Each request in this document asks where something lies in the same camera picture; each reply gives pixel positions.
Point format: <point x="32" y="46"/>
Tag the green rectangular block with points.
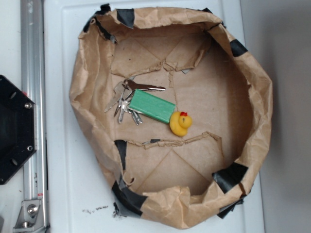
<point x="152" y="106"/>

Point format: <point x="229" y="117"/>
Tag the aluminium extrusion rail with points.
<point x="35" y="178"/>

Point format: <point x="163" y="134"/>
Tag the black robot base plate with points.
<point x="17" y="129"/>

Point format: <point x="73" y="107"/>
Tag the yellow rubber duck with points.
<point x="179" y="123"/>

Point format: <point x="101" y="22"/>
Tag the metal corner bracket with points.
<point x="30" y="217"/>

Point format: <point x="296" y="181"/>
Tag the brown paper bag bin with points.
<point x="209" y="76"/>

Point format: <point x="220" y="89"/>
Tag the silver key bunch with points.
<point x="124" y="89"/>

